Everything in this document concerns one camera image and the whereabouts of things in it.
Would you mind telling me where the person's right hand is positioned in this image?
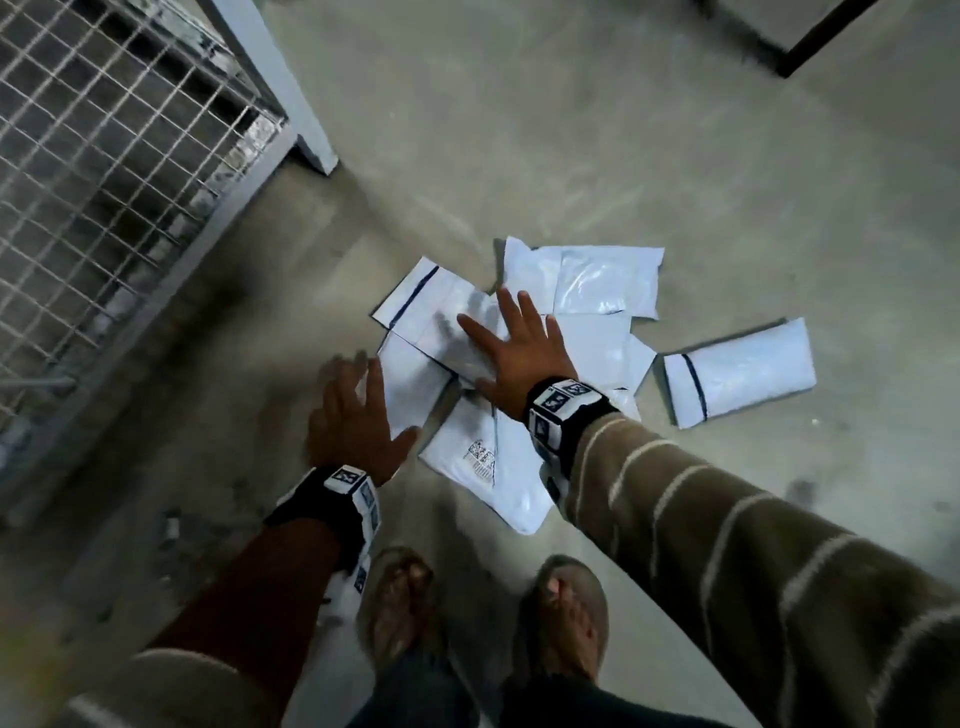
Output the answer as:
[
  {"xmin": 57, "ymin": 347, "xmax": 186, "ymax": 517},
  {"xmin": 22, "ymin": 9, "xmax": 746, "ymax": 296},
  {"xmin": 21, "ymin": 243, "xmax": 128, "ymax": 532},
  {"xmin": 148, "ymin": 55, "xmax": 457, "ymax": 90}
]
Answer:
[{"xmin": 457, "ymin": 288, "xmax": 579, "ymax": 421}]

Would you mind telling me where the person's left hand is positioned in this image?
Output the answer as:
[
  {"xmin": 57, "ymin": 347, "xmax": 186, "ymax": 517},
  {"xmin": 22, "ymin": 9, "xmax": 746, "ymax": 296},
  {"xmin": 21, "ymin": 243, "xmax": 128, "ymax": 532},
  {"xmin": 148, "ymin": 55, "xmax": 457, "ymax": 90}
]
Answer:
[{"xmin": 307, "ymin": 352, "xmax": 420, "ymax": 487}]

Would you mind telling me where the pile of white mailer packets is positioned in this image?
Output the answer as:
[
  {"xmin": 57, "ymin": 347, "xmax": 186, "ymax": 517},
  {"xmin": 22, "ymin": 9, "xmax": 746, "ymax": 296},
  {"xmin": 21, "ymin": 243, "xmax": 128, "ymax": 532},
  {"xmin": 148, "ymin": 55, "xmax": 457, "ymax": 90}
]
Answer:
[{"xmin": 418, "ymin": 236, "xmax": 817, "ymax": 536}]

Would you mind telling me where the person's left forearm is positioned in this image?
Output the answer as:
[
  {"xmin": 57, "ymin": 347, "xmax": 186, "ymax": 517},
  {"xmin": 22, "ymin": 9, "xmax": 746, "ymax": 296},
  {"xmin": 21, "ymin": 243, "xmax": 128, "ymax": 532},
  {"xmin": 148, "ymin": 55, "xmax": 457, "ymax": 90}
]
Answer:
[{"xmin": 67, "ymin": 517, "xmax": 343, "ymax": 728}]

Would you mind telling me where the person's right forearm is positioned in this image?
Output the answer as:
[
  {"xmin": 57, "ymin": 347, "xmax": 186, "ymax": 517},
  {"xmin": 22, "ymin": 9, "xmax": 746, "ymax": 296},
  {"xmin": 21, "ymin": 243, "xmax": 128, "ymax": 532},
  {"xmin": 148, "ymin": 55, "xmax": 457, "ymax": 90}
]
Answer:
[{"xmin": 566, "ymin": 412, "xmax": 960, "ymax": 728}]

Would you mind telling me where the person's right foot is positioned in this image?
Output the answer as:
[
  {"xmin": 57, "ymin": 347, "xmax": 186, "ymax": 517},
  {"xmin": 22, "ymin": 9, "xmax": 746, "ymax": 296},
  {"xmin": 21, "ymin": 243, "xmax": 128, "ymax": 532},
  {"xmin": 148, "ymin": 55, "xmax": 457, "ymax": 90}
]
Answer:
[{"xmin": 513, "ymin": 554, "xmax": 610, "ymax": 684}]

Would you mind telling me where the person's left leg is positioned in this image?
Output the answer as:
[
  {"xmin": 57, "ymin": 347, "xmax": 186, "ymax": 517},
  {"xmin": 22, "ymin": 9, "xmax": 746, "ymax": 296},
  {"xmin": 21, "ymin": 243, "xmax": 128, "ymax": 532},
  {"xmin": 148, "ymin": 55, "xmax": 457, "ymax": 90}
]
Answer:
[{"xmin": 348, "ymin": 648, "xmax": 481, "ymax": 728}]

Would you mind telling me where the person's leg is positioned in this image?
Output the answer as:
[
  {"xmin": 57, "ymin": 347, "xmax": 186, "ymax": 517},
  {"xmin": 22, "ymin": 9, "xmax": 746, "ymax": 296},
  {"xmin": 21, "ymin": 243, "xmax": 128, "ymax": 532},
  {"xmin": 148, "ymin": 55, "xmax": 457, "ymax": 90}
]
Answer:
[
  {"xmin": 498, "ymin": 671, "xmax": 729, "ymax": 728},
  {"xmin": 348, "ymin": 648, "xmax": 481, "ymax": 728}
]

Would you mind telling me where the person's right leg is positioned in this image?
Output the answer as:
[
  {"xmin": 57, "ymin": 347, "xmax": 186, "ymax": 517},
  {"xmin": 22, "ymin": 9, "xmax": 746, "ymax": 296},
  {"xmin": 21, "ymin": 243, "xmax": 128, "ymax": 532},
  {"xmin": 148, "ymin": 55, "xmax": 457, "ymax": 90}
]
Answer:
[{"xmin": 498, "ymin": 671, "xmax": 729, "ymax": 728}]

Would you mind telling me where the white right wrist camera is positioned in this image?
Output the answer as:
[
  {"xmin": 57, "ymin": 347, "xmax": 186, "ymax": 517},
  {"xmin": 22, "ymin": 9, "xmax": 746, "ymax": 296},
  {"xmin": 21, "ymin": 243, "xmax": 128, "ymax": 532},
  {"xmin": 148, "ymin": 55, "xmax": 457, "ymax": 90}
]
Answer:
[{"xmin": 539, "ymin": 461, "xmax": 571, "ymax": 519}]

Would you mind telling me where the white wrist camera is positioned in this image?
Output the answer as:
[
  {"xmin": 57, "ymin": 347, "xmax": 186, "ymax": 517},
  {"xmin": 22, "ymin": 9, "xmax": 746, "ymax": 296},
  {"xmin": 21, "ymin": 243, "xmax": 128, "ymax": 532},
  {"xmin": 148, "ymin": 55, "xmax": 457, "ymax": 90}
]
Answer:
[
  {"xmin": 322, "ymin": 554, "xmax": 373, "ymax": 624},
  {"xmin": 539, "ymin": 461, "xmax": 571, "ymax": 519}
]

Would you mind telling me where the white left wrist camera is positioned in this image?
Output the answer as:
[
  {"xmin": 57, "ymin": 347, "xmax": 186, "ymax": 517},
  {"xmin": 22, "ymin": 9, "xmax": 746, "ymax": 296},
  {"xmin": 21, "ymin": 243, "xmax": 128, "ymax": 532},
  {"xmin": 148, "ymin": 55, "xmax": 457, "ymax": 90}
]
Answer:
[{"xmin": 322, "ymin": 554, "xmax": 373, "ymax": 624}]

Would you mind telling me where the black metal frame table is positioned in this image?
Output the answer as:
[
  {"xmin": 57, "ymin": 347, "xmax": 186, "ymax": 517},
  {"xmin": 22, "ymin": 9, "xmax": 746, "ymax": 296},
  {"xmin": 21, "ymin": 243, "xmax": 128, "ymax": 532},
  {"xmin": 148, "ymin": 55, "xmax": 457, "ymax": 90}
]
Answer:
[{"xmin": 693, "ymin": 0, "xmax": 879, "ymax": 79}]

